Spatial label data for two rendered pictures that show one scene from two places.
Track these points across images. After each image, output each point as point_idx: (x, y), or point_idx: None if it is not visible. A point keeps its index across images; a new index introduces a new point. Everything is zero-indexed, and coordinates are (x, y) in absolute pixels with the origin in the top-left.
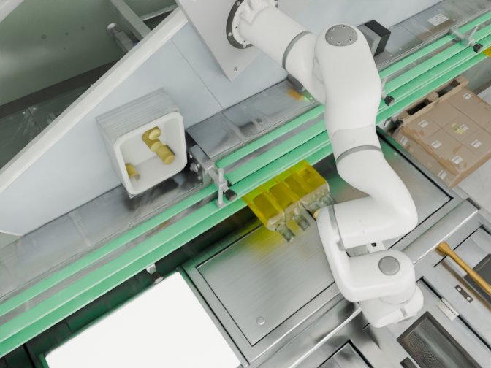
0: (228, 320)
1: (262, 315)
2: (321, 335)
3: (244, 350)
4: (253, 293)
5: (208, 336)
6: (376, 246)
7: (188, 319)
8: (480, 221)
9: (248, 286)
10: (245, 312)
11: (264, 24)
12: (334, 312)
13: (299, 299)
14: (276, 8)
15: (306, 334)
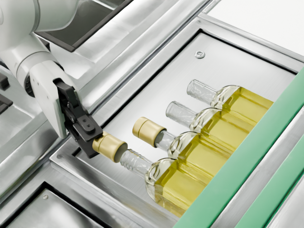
0: (240, 42)
1: (199, 60)
2: (117, 62)
3: (207, 23)
4: (220, 78)
5: (255, 24)
6: (53, 78)
7: (289, 31)
8: None
9: (232, 83)
10: (222, 57)
11: None
12: (102, 89)
13: (154, 88)
14: None
15: (136, 59)
